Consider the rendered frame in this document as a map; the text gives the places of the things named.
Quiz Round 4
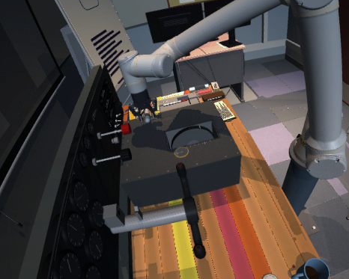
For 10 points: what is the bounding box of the red mixture knob with rod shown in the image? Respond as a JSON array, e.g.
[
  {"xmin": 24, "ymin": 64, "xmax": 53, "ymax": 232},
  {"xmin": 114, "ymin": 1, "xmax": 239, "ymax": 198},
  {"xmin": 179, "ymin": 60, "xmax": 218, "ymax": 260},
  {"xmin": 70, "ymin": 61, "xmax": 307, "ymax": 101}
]
[{"xmin": 97, "ymin": 123, "xmax": 133, "ymax": 140}]

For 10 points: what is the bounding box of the blue mug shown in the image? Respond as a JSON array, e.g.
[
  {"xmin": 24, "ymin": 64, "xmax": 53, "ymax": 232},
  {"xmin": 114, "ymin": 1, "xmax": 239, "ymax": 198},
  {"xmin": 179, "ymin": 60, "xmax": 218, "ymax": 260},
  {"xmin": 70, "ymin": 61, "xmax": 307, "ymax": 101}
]
[{"xmin": 290, "ymin": 257, "xmax": 332, "ymax": 279}]

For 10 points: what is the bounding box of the cream fuselage panel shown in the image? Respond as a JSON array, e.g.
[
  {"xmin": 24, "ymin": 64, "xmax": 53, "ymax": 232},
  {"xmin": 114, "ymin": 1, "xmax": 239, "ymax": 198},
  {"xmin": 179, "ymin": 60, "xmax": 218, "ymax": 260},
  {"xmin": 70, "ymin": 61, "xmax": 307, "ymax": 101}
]
[{"xmin": 43, "ymin": 0, "xmax": 135, "ymax": 86}]

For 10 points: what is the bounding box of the black yoke handle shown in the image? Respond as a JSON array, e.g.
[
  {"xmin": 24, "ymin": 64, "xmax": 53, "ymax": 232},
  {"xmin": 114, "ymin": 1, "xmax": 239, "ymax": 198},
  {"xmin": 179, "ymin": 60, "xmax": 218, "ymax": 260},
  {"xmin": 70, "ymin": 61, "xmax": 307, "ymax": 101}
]
[{"xmin": 175, "ymin": 162, "xmax": 207, "ymax": 260}]

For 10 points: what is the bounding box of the grey desk with pink top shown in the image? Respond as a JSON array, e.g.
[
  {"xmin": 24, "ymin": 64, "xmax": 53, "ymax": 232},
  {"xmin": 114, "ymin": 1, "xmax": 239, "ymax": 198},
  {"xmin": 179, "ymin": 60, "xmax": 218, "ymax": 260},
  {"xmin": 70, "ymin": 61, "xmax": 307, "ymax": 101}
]
[{"xmin": 173, "ymin": 33, "xmax": 247, "ymax": 102}]

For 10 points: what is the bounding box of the black monitor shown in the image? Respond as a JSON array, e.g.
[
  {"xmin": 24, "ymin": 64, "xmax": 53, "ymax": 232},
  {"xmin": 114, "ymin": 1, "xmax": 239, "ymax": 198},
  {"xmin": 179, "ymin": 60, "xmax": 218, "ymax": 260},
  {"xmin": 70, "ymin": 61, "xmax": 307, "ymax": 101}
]
[
  {"xmin": 203, "ymin": 0, "xmax": 252, "ymax": 49},
  {"xmin": 145, "ymin": 2, "xmax": 205, "ymax": 44}
]

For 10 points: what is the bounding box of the black push-pull knob with rod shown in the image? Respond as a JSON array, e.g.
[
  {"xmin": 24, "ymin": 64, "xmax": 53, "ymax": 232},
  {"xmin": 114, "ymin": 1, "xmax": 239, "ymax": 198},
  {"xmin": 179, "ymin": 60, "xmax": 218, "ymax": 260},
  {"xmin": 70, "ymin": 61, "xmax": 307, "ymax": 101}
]
[{"xmin": 91, "ymin": 148, "xmax": 133, "ymax": 167}]

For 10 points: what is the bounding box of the dark windscreen frame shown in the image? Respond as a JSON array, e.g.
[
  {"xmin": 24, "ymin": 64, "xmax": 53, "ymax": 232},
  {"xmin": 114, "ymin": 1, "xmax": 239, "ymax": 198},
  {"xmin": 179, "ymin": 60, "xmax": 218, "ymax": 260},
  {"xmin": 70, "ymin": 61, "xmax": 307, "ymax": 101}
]
[{"xmin": 0, "ymin": 0, "xmax": 104, "ymax": 279}]

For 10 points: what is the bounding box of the dark grey trainer console body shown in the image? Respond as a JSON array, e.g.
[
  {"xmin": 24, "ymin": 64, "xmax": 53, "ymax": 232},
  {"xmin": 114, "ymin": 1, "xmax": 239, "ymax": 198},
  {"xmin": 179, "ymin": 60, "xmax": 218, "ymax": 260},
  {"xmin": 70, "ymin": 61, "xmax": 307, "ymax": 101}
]
[{"xmin": 119, "ymin": 99, "xmax": 243, "ymax": 207}]

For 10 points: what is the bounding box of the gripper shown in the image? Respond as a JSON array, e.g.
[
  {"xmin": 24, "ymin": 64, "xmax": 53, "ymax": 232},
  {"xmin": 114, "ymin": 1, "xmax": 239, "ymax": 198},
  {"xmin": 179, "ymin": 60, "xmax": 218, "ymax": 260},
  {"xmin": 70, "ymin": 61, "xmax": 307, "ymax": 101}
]
[{"xmin": 131, "ymin": 89, "xmax": 159, "ymax": 121}]

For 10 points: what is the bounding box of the black instrument panel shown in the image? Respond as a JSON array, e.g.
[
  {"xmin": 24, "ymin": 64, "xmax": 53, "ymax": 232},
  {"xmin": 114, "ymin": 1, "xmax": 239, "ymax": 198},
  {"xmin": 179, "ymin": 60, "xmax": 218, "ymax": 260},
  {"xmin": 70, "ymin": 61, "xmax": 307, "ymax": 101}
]
[{"xmin": 45, "ymin": 64, "xmax": 133, "ymax": 279}]

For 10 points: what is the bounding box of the brown box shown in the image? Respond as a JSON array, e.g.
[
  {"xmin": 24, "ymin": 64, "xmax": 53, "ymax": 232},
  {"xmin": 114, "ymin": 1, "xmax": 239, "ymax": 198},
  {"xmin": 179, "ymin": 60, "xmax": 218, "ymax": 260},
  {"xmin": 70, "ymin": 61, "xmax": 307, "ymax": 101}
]
[{"xmin": 201, "ymin": 91, "xmax": 225, "ymax": 102}]

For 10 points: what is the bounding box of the grey trim wheel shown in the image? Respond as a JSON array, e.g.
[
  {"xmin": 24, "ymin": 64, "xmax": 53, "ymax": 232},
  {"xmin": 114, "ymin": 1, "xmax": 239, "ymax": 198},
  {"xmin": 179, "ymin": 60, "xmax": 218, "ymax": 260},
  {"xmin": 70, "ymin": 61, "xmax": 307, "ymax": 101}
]
[{"xmin": 171, "ymin": 126, "xmax": 214, "ymax": 150}]

